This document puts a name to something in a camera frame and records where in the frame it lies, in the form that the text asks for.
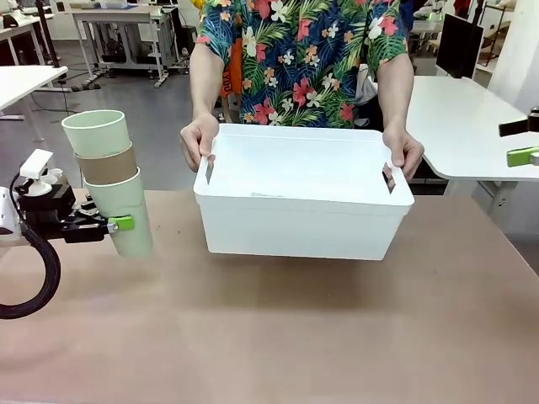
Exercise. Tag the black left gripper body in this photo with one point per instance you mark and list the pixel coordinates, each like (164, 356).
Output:
(42, 206)

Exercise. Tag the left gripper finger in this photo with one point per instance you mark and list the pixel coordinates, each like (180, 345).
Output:
(84, 231)
(88, 208)

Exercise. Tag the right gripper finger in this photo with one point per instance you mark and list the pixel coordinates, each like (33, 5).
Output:
(513, 128)
(520, 156)

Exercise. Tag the light green plastic cup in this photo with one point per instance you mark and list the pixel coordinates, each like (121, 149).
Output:
(97, 134)
(126, 198)

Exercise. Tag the brown plastic cup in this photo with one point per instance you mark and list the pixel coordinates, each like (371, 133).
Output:
(109, 166)

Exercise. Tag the white plastic basket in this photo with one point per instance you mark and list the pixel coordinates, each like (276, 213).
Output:
(295, 223)

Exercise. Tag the person's right forearm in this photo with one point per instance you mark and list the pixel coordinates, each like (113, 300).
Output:
(206, 84)

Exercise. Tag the person's left forearm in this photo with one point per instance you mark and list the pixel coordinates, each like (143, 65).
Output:
(396, 92)

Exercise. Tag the person's left hand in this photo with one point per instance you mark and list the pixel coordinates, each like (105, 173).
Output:
(408, 151)

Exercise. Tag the person's right hand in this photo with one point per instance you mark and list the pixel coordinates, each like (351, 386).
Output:
(195, 141)

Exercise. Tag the large white table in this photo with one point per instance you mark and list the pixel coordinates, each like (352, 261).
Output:
(463, 126)

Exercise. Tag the black monitor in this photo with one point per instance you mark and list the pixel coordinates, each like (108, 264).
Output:
(459, 42)

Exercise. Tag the black floor power strip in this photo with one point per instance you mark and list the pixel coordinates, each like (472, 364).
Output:
(86, 85)

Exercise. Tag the white table with grey legs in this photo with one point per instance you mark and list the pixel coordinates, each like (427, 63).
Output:
(25, 80)

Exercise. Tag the black office chair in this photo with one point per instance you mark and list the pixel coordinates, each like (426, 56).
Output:
(372, 113)

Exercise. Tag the grey garment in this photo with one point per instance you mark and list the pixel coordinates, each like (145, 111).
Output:
(365, 86)

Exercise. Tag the black stand pole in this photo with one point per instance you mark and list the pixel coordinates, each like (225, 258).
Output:
(46, 38)

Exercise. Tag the mannequin in yellow and orange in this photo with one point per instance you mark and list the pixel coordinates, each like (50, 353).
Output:
(229, 84)

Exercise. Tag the grey workbench desk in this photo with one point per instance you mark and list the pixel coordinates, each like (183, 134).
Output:
(113, 17)

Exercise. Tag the person in floral shirt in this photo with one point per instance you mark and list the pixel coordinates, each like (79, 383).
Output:
(303, 63)

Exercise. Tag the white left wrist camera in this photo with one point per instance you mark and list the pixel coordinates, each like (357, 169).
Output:
(35, 162)

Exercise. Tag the wooden frame chair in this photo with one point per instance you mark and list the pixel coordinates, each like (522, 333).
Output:
(497, 42)

